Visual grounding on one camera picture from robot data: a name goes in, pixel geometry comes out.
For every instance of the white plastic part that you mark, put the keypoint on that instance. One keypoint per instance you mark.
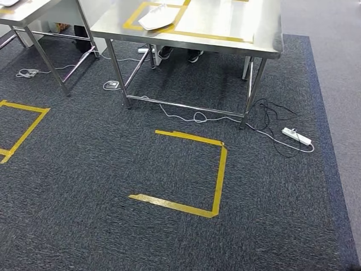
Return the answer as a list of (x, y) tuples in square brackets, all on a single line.
[(157, 18)]

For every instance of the steel workbench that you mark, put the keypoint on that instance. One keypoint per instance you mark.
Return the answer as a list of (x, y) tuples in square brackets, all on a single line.
[(267, 26)]

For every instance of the yellow floor tape outline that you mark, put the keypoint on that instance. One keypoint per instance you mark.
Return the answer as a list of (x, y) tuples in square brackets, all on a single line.
[(218, 179)]

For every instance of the person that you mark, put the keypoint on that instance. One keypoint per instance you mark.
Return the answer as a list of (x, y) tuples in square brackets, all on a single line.
[(194, 56)]

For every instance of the white power strip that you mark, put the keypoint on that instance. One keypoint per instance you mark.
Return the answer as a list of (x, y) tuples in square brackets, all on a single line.
[(145, 49), (296, 135)]

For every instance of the grey floor socket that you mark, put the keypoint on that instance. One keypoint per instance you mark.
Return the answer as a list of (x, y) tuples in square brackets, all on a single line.
[(112, 84)]

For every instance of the small yellow tape rectangle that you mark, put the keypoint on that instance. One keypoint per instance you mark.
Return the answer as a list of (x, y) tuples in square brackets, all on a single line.
[(132, 16)]

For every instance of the steel side table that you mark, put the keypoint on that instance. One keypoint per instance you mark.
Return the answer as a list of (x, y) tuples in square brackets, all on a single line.
[(28, 11)]

